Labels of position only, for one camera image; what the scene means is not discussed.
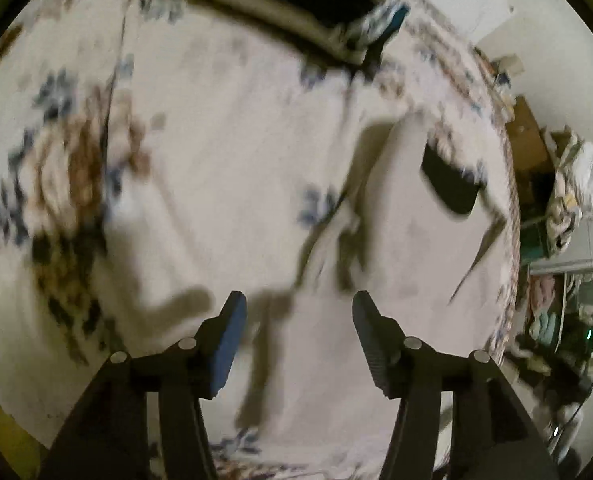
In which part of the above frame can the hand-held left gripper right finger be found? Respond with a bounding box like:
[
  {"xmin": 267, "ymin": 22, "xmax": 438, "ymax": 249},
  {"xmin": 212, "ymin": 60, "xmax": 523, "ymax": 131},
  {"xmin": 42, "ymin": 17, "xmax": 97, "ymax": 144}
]
[{"xmin": 351, "ymin": 290, "xmax": 560, "ymax": 480}]

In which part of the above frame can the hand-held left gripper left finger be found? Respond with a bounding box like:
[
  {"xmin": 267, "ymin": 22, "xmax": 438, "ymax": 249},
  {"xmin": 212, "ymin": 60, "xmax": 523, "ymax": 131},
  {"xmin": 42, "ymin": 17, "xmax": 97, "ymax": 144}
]
[{"xmin": 38, "ymin": 290, "xmax": 248, "ymax": 480}]

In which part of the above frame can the white small garment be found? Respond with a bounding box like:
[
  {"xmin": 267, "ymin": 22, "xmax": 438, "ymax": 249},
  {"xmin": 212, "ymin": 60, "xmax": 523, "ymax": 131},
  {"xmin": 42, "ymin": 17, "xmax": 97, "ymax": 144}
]
[{"xmin": 294, "ymin": 116, "xmax": 433, "ymax": 292}]

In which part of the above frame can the pile of folded pastel clothes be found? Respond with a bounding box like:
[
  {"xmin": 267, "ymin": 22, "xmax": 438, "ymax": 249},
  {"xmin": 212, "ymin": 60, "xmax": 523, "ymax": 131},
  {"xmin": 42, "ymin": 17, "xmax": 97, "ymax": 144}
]
[{"xmin": 526, "ymin": 274, "xmax": 567, "ymax": 346}]

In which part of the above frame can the floral printed bed blanket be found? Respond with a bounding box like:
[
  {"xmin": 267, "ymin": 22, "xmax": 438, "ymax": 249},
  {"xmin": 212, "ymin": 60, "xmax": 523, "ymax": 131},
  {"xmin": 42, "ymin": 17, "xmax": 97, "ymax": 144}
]
[{"xmin": 0, "ymin": 0, "xmax": 522, "ymax": 480}]

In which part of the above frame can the black device with green light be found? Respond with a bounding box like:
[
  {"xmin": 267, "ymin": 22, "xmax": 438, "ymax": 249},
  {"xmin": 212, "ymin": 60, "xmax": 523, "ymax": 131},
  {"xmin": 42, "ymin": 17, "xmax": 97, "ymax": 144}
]
[{"xmin": 556, "ymin": 327, "xmax": 593, "ymax": 361}]

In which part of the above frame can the yellow board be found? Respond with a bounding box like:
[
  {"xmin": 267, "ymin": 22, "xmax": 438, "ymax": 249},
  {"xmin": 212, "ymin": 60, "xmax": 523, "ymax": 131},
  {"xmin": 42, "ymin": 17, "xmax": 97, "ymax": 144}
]
[{"xmin": 0, "ymin": 407, "xmax": 47, "ymax": 478}]

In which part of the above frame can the white bundled bedding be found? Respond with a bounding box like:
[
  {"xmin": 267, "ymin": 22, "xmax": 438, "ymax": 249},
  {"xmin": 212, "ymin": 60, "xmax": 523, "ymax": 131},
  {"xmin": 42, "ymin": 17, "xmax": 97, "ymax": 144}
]
[{"xmin": 544, "ymin": 130, "xmax": 593, "ymax": 256}]

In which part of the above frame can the blue white patterned cloth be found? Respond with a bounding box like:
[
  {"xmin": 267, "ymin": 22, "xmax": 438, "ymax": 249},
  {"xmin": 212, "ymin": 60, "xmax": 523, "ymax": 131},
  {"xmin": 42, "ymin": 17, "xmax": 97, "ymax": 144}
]
[{"xmin": 347, "ymin": 0, "xmax": 411, "ymax": 54}]

